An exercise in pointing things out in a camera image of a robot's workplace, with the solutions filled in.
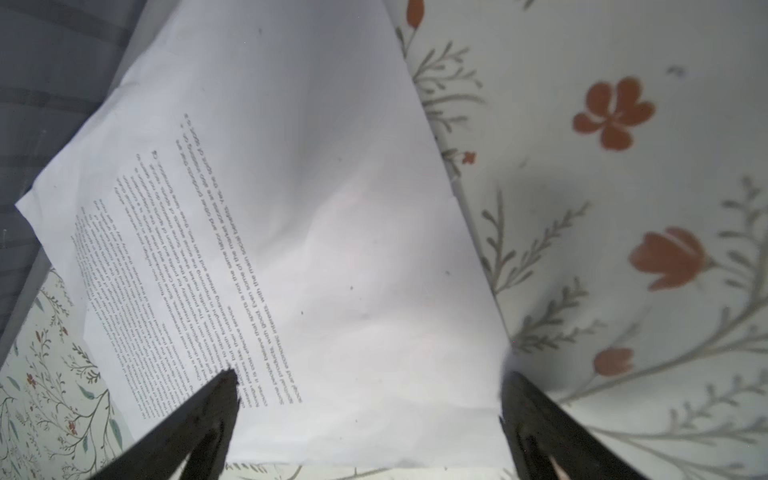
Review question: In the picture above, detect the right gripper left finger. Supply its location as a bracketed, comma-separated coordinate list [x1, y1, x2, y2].
[94, 369, 240, 480]

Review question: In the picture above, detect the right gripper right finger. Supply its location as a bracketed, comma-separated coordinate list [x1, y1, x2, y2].
[499, 371, 643, 480]

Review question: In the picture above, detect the floral table mat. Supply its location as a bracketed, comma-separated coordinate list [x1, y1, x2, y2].
[1, 1, 767, 479]

